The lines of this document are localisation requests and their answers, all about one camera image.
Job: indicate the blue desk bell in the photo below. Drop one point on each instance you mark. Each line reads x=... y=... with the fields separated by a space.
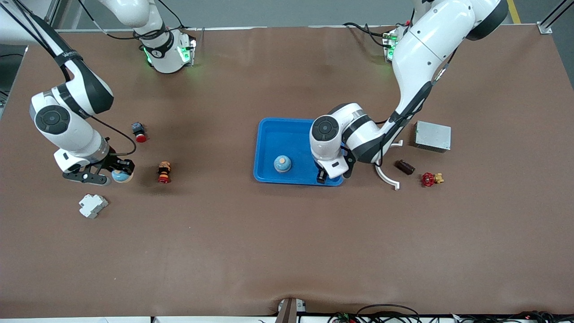
x=122 y=178
x=282 y=164

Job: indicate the dark brown cylindrical capacitor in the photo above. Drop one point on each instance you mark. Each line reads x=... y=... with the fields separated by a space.
x=404 y=167

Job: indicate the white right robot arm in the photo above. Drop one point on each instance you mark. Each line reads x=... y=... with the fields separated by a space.
x=67 y=130

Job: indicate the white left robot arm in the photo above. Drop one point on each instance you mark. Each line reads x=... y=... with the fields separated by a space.
x=430 y=49

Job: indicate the red button black body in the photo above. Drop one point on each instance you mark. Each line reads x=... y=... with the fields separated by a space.
x=139 y=132

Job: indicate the red yellow emergency stop button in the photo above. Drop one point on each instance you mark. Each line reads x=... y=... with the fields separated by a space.
x=164 y=172

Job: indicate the white circuit breaker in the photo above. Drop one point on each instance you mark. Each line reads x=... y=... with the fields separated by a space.
x=93 y=206

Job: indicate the blue plastic tray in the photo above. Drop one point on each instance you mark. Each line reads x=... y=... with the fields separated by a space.
x=287 y=139

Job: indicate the brown table cover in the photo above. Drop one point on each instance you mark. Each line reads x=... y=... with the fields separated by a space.
x=287 y=246

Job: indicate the grey metal power supply box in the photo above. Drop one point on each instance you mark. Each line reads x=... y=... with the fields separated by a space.
x=432 y=136

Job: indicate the white curved plastic bracket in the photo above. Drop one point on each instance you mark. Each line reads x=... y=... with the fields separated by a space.
x=385 y=179

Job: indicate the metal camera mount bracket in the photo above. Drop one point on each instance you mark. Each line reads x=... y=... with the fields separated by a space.
x=289 y=312

